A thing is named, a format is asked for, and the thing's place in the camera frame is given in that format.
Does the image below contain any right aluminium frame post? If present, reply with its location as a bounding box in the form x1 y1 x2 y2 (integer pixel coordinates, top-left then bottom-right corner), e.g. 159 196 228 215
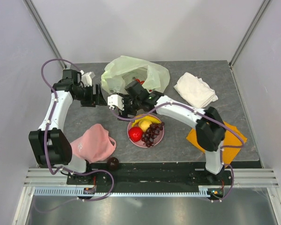
229 0 272 69

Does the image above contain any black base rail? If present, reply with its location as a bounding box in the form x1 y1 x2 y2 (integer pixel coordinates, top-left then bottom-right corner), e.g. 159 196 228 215
67 161 235 188

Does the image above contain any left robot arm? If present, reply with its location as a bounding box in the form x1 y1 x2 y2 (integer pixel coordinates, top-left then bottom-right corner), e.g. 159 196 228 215
29 69 107 184

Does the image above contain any aluminium frame post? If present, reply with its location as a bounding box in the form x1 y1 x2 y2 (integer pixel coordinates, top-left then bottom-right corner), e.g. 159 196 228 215
23 0 62 59
229 0 272 69

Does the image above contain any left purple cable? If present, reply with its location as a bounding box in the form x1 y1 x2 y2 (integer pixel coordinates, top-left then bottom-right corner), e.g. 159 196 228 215
34 58 115 213

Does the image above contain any pink baseball cap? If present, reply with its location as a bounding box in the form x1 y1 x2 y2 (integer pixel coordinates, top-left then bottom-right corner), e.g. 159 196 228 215
70 124 117 163

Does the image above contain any yellow fake banana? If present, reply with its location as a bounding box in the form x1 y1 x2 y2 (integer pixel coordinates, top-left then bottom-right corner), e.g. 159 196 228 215
131 115 161 127

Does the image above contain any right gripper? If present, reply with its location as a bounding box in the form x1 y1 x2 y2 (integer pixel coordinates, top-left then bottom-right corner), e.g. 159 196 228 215
118 92 141 122

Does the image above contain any pink plate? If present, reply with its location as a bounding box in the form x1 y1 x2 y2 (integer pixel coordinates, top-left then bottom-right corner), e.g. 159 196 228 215
127 114 165 148

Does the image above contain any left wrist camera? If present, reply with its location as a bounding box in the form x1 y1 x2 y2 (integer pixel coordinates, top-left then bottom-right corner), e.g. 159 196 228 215
80 70 95 87

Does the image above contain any left aluminium frame post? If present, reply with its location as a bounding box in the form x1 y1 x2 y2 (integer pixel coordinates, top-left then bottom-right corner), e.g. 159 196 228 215
23 0 62 59

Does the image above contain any translucent green plastic bag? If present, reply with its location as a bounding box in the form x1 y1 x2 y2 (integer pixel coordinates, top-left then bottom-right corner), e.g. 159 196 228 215
101 56 170 94

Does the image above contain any white cable duct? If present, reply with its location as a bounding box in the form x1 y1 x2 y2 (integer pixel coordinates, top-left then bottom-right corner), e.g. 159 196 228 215
34 187 215 197

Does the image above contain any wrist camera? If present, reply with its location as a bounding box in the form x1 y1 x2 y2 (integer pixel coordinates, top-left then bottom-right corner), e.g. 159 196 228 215
80 70 95 87
107 94 124 111

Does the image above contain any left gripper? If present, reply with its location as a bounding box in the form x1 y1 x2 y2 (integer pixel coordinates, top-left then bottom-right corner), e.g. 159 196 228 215
74 83 107 107

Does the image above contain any red strawberry bunch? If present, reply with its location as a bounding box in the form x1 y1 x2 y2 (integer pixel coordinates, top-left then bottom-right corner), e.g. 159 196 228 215
135 79 153 92

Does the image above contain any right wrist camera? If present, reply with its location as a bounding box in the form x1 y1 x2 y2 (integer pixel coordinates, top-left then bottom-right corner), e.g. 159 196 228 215
107 94 124 111

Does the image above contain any white folded towel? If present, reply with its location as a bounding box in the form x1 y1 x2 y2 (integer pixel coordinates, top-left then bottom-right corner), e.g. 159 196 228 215
174 72 218 108

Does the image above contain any dark grape bunch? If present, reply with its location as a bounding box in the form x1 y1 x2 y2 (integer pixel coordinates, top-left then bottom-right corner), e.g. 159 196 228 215
141 122 165 148

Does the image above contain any red fake apple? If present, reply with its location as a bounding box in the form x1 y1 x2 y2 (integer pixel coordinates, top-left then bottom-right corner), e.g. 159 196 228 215
128 127 143 142

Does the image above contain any yellow fake pear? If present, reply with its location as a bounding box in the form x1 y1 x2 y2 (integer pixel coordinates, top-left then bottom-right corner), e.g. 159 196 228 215
138 119 152 132

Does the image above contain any dark purple fake plum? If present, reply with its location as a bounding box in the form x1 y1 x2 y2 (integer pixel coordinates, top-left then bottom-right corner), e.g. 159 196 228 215
107 157 119 171

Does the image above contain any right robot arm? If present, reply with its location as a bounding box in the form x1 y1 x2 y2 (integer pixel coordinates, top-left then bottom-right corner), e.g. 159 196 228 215
111 81 226 185

